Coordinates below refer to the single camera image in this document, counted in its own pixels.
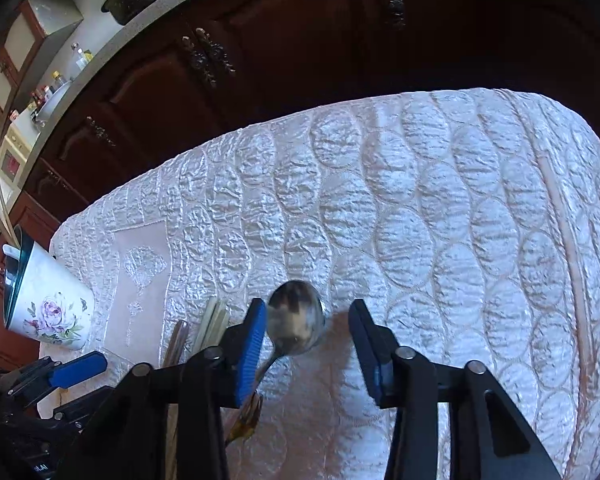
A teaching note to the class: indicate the grey stone countertop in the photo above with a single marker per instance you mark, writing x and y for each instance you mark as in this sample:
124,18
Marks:
105,52

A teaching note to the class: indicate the dark sauce bottle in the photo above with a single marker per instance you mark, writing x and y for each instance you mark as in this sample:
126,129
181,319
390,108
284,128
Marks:
39,97

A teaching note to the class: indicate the white mixing bowl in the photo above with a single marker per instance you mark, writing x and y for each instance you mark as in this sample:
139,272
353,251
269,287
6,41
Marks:
52,102

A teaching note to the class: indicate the grey range hood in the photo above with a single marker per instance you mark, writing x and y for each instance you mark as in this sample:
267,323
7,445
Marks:
55,17

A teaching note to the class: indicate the metal spoon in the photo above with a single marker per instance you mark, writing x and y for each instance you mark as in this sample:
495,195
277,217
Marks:
295,315

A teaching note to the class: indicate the white floral utensil holder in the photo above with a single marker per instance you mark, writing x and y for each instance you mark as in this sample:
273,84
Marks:
50,300

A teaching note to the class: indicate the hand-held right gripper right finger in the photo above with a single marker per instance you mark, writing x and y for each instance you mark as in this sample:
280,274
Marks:
367,355

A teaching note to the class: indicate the white quilted tablecloth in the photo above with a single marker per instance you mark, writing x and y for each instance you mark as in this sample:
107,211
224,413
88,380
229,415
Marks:
430,210

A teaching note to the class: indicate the brown wooden wall cabinet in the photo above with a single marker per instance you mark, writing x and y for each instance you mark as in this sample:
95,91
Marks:
10,60

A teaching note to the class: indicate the cream microwave oven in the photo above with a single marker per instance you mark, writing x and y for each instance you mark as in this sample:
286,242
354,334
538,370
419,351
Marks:
15,160

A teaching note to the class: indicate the light bamboo chopstick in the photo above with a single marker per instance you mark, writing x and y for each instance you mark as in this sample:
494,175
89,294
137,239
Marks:
206,322
224,329
212,324
219,326

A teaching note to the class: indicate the brown wooden base cabinets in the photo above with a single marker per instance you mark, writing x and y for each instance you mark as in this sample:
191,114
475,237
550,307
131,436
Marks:
330,35

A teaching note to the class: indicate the yellow cooking oil bottle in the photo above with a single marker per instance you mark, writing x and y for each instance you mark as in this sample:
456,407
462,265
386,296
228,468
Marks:
79,59

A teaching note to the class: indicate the clear bottle yellow cap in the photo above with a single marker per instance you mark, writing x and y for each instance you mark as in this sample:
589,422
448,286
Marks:
56,82

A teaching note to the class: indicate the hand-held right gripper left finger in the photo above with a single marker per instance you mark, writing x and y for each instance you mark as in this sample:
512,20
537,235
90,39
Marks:
250,355

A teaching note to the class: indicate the long wooden chopstick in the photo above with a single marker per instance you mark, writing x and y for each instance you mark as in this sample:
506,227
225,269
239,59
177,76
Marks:
6,210
1,220

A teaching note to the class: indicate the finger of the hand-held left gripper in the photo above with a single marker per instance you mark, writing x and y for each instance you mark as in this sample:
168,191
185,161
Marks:
82,407
77,369

